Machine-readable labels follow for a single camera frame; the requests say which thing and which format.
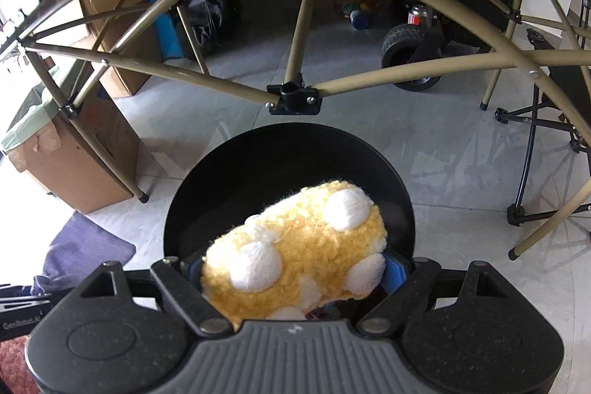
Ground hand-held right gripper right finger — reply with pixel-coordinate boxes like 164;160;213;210
357;252;509;336

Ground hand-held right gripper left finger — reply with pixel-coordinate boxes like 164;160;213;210
80;256;232;336

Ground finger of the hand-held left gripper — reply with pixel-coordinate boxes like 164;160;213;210
0;293;52;334

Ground yellow white-spotted plush toy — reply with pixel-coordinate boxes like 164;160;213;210
200;179;388;328

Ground black trash bin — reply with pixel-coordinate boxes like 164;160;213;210
163;121;417;280

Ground pink fluffy rug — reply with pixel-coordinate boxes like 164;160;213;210
0;332;38;394

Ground dark purple cloth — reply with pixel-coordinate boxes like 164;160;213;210
43;213;136;296

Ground cardboard box with liner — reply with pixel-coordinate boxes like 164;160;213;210
0;62;142;216

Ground green plastic bag liner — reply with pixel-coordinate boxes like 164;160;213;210
0;62;100;155

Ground tan folding table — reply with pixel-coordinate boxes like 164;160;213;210
0;0;591;262

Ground blue round bottle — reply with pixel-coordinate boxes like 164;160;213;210
348;8;370;30

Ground blue flat bag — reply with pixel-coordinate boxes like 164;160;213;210
147;0;184;59

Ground red gas canister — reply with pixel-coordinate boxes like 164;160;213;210
406;3;428;28

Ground large cardboard box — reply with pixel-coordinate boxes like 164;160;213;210
80;0;160;100

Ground black bags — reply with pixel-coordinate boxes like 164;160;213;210
184;0;242;59

